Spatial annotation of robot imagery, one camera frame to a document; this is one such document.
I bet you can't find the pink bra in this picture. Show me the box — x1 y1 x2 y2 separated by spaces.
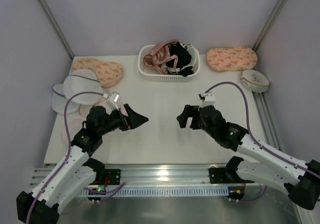
148 39 178 74
143 54 162 73

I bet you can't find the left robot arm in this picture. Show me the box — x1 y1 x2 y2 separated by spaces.
16 104 149 224

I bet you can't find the beige laundry bag left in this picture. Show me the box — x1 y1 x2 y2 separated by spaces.
78 88 113 118

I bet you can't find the black bra in basket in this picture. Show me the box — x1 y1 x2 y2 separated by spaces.
166 42 194 77

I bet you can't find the blue-trimmed mesh bag top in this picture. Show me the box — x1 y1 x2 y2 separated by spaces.
63 69 104 105

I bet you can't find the blue-trimmed mesh bag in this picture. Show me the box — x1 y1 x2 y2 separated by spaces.
51 84 80 115
63 69 104 105

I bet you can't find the pink bra in basket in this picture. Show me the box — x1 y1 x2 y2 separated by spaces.
143 54 162 73

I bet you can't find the beige-trimmed laundry bag right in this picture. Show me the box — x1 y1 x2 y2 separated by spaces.
240 69 270 94

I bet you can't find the blue-trimmed mesh bag lower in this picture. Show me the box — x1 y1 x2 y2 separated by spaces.
51 84 80 115

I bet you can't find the white plastic basket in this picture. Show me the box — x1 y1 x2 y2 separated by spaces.
138 44 201 82

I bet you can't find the floral pad left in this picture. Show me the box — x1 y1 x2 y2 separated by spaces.
71 58 124 89

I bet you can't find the floral pad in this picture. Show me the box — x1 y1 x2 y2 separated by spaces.
71 58 124 89
206 46 258 72

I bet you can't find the floral pad right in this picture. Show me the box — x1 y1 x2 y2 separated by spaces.
206 46 258 72

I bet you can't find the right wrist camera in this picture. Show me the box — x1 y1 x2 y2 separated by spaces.
198 91 216 108

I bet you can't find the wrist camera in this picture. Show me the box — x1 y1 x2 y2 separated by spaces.
198 91 216 108
106 91 121 111

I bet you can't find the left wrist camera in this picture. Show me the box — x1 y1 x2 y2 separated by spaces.
106 91 121 111

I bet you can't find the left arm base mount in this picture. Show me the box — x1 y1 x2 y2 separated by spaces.
91 169 121 186

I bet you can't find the aluminium mounting rail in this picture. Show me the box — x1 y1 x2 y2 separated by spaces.
29 162 276 188

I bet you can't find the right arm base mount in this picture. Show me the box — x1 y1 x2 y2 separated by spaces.
208 166 254 184

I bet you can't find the white slotted cable duct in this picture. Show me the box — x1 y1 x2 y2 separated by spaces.
76 185 229 198

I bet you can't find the left frame post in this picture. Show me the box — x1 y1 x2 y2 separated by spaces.
37 0 75 59

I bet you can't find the frame post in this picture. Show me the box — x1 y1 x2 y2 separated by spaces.
252 0 288 52
37 0 75 59

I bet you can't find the right frame post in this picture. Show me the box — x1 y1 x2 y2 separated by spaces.
252 0 288 52

